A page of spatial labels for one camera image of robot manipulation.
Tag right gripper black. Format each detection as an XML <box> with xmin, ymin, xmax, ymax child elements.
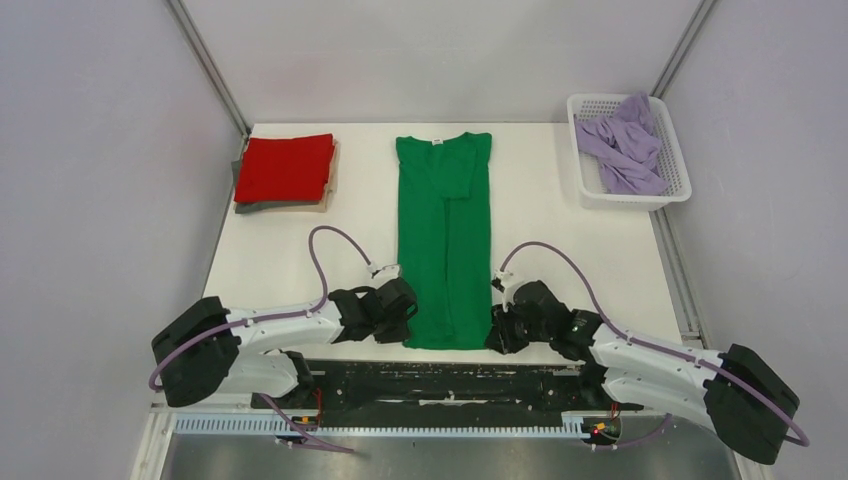
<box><xmin>484</xmin><ymin>300</ymin><xmax>552</xmax><ymax>355</ymax></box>

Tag green t-shirt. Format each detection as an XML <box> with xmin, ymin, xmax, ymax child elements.
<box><xmin>395</xmin><ymin>132</ymin><xmax>493</xmax><ymax>350</ymax></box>

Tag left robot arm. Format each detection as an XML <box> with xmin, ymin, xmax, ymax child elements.
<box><xmin>149</xmin><ymin>278</ymin><xmax>418</xmax><ymax>408</ymax></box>

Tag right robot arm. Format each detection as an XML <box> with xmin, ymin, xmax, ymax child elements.
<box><xmin>485</xmin><ymin>278</ymin><xmax>800</xmax><ymax>465</ymax></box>

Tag white plastic basket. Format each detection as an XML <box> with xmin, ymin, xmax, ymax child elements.
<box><xmin>567</xmin><ymin>93</ymin><xmax>692</xmax><ymax>212</ymax></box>

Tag folded red t-shirt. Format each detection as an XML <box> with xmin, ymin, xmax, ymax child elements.
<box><xmin>234</xmin><ymin>133</ymin><xmax>335</xmax><ymax>203</ymax></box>

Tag purple t-shirt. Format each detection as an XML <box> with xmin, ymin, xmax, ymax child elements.
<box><xmin>575</xmin><ymin>92</ymin><xmax>668</xmax><ymax>196</ymax></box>

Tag left corner metal strut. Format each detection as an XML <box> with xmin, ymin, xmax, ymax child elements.
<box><xmin>163</xmin><ymin>0</ymin><xmax>251</xmax><ymax>138</ymax></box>

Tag corner metal strut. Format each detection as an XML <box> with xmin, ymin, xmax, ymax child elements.
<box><xmin>651</xmin><ymin>0</ymin><xmax>720</xmax><ymax>98</ymax></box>
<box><xmin>163</xmin><ymin>0</ymin><xmax>251</xmax><ymax>138</ymax></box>

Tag right corner metal strut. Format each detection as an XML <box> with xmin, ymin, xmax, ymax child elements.
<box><xmin>651</xmin><ymin>0</ymin><xmax>720</xmax><ymax>98</ymax></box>

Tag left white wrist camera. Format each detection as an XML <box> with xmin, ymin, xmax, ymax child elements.
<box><xmin>367</xmin><ymin>263</ymin><xmax>402</xmax><ymax>280</ymax></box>

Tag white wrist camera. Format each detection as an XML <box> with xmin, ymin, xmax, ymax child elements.
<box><xmin>491</xmin><ymin>270</ymin><xmax>526</xmax><ymax>312</ymax></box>
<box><xmin>367</xmin><ymin>263</ymin><xmax>402</xmax><ymax>280</ymax></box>

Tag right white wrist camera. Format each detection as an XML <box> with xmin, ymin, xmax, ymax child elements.
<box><xmin>491</xmin><ymin>270</ymin><xmax>526</xmax><ymax>312</ymax></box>

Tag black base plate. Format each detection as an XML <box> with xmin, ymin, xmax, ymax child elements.
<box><xmin>277</xmin><ymin>360</ymin><xmax>612</xmax><ymax>428</ymax></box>

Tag white cable duct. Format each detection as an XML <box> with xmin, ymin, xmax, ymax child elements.
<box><xmin>174</xmin><ymin>412</ymin><xmax>590</xmax><ymax>440</ymax></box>

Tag aluminium rail frame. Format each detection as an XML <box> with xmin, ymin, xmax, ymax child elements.
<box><xmin>150</xmin><ymin>211</ymin><xmax>752</xmax><ymax>419</ymax></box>

